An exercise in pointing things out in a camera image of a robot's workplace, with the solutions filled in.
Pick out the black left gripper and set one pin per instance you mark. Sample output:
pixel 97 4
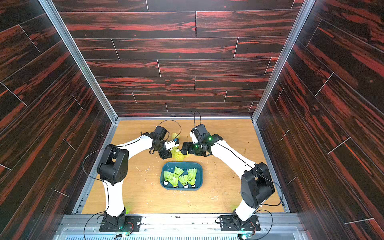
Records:
pixel 167 154

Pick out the yellow shuttlecock four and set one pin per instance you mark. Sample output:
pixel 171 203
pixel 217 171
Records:
pixel 183 180

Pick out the yellow shuttlecock eight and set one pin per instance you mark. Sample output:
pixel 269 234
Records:
pixel 177 155

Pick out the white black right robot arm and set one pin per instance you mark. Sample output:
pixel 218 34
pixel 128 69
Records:
pixel 256 183

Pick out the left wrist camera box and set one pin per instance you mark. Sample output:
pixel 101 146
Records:
pixel 160 142

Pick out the yellow shuttlecock seven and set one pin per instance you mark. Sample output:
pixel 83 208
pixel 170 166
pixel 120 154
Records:
pixel 192 182

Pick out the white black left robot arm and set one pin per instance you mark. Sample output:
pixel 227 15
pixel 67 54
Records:
pixel 113 166

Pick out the yellow shuttlecock five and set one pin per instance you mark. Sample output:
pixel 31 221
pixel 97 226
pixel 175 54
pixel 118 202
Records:
pixel 174 136

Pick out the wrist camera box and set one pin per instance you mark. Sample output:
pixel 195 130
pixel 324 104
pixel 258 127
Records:
pixel 160 142
pixel 199 134

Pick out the teal plastic storage tray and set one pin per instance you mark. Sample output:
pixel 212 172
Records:
pixel 184 166

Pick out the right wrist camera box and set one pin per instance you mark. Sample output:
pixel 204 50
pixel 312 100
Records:
pixel 199 134

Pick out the yellow shuttlecock two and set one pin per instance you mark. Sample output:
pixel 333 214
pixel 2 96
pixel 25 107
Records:
pixel 178 172

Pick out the yellow shuttlecock one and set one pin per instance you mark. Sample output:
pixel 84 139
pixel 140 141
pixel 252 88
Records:
pixel 192 174

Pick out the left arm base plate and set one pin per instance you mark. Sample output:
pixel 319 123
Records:
pixel 126 223

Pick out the yellow shuttlecock three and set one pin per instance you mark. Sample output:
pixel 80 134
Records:
pixel 167 177

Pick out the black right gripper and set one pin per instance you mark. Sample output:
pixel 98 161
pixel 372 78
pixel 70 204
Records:
pixel 190 148

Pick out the yellow shuttlecock six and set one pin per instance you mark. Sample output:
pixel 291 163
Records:
pixel 174 182

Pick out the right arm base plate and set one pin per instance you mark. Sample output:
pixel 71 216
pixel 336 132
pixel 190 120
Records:
pixel 231 223

